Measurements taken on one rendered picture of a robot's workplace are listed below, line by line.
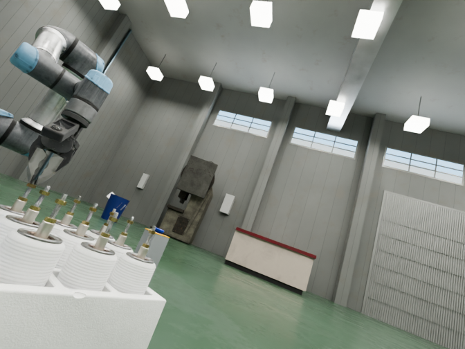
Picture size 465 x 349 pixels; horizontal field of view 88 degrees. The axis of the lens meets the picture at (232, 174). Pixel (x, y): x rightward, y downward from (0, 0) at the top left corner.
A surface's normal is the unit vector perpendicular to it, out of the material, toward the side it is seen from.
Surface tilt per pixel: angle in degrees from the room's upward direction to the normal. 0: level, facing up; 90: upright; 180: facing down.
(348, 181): 90
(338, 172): 90
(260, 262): 90
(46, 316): 90
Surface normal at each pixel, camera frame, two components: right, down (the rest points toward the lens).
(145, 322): 0.77, 0.11
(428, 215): -0.17, -0.35
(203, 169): 0.03, -0.29
